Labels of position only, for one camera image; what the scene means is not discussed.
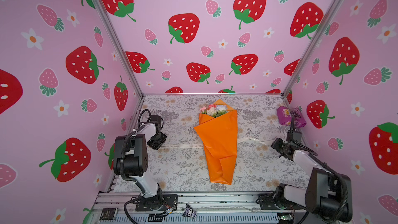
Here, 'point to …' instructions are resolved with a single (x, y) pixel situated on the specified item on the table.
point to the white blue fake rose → (222, 108)
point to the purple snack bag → (284, 114)
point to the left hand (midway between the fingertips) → (162, 143)
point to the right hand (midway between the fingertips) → (277, 144)
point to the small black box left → (109, 214)
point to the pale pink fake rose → (203, 110)
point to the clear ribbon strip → (201, 145)
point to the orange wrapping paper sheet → (219, 135)
